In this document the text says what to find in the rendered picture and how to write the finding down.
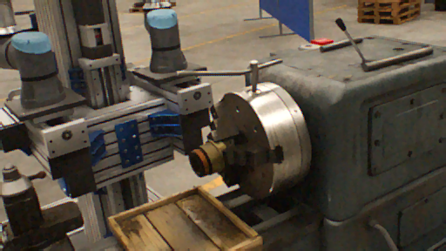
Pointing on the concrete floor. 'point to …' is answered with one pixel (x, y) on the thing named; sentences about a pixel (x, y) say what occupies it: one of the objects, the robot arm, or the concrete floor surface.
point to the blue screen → (289, 16)
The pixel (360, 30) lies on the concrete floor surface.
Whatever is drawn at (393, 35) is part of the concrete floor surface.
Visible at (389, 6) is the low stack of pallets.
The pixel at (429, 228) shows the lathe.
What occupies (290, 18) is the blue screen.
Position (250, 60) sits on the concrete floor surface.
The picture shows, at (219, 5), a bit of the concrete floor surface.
